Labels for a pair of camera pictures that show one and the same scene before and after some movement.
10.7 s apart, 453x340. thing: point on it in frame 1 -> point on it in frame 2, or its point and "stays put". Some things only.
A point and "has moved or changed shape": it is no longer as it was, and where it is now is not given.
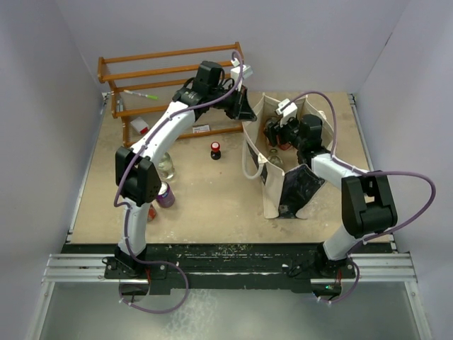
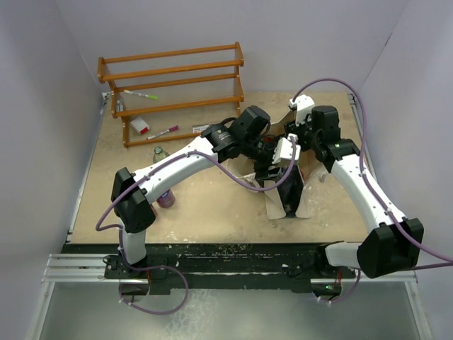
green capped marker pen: (148, 95) stays put
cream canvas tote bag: (289, 186) has moved or changed shape
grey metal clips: (119, 107) stays put
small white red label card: (200, 128) stays put
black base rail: (260, 266) stays put
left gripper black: (241, 109) -> (261, 170)
